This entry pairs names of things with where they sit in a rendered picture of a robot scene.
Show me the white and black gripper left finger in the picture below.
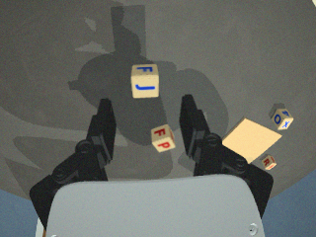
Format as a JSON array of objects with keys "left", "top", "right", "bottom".
[{"left": 30, "top": 99, "right": 117, "bottom": 231}]

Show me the tan flat mat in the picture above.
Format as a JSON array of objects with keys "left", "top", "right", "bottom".
[{"left": 222, "top": 117, "right": 282, "bottom": 164}]

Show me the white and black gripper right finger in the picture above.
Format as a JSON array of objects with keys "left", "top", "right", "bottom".
[{"left": 180, "top": 95, "right": 274, "bottom": 219}]

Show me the cream letter block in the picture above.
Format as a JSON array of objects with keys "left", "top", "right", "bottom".
[
  {"left": 131, "top": 64, "right": 159, "bottom": 98},
  {"left": 272, "top": 109, "right": 293, "bottom": 129},
  {"left": 262, "top": 155, "right": 277, "bottom": 170},
  {"left": 151, "top": 124, "right": 176, "bottom": 152}
]

